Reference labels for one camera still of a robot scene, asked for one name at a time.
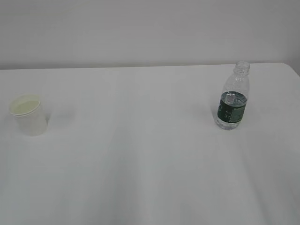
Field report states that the clear water bottle green label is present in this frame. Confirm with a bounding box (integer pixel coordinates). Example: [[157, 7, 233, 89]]
[[215, 61, 250, 130]]

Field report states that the white paper cup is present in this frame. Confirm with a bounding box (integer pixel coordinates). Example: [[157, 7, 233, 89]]
[[9, 94, 47, 136]]

